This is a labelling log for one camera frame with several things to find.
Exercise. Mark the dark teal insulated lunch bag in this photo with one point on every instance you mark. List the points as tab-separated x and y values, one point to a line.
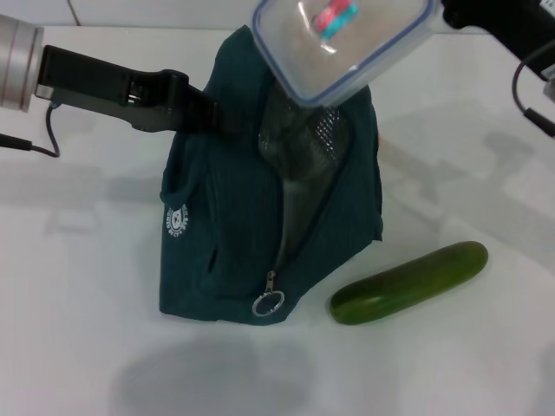
243	216

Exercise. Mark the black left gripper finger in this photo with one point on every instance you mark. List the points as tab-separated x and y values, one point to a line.
221	121

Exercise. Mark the clear container with blue-rimmed lid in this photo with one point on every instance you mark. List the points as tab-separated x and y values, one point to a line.
303	52

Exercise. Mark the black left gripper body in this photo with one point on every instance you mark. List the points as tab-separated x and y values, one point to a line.
108	91

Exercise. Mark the green cucumber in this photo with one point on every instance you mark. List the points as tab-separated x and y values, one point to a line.
412	281

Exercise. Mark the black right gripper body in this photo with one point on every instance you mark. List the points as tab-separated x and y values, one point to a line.
498	21

